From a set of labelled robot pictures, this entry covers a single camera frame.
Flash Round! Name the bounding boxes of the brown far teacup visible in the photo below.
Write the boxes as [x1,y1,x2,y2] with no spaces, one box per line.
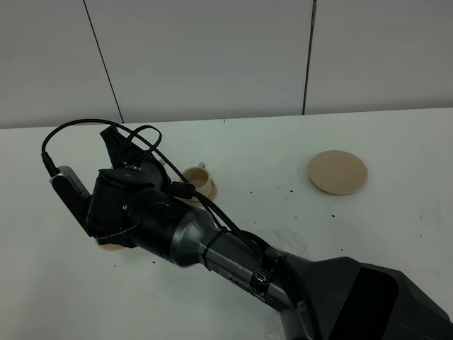
[183,162,212,196]

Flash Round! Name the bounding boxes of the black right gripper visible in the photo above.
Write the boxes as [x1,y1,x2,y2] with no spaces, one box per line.
[86,125,170,248]

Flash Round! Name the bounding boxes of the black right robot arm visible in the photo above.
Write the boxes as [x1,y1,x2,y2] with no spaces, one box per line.
[86,126,452,339]

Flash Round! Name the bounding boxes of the brown far cup saucer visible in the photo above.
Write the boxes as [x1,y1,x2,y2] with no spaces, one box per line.
[190,179,218,201]

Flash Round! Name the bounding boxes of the brown near cup saucer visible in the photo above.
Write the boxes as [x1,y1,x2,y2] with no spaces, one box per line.
[96,240,125,251]

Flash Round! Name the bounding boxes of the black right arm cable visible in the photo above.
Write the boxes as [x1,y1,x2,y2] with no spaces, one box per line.
[41,118,280,263]

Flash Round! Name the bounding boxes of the brown teapot saucer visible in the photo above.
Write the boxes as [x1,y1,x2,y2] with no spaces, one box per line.
[307,150,368,196]

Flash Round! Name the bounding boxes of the brown cup saucer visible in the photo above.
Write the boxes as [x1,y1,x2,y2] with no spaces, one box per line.
[96,240,125,251]
[190,179,218,201]

